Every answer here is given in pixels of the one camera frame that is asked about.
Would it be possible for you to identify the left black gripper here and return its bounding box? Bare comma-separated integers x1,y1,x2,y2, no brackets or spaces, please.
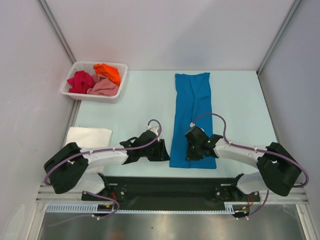
140,139,170,162

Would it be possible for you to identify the blue t-shirt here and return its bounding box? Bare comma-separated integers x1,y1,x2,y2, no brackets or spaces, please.
169,72,217,169

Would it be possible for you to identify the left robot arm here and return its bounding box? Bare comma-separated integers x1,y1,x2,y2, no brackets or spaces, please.
43,129,170,200

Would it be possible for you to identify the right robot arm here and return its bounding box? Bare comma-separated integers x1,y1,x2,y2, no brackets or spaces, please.
185,126,302,201

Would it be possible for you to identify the white folded t-shirt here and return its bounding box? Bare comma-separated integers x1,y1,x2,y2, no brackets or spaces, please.
63,126,113,175

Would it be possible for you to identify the pink crumpled t-shirt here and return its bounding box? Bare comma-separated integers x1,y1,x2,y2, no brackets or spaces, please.
86,74,119,97

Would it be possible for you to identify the white plastic basket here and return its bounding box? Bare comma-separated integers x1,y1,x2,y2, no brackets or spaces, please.
60,61,128,104

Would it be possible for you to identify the orange crumpled t-shirt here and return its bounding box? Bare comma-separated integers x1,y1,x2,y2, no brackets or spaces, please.
93,63,121,87

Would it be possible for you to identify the magenta crumpled t-shirt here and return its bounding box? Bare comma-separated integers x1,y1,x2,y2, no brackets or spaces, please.
67,70,95,94

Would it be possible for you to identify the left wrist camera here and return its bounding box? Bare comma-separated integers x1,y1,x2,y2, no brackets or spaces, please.
147,126,161,135

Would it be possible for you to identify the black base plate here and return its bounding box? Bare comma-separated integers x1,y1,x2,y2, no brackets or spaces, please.
81,176,261,210

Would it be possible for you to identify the white slotted cable duct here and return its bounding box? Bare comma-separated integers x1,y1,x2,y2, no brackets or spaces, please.
45,203,248,215

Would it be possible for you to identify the aluminium frame rail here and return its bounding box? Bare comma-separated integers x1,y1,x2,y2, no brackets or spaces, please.
35,184,309,205

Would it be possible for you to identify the right corner aluminium post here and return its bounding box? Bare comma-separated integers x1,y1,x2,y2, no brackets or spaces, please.
256,0,304,77

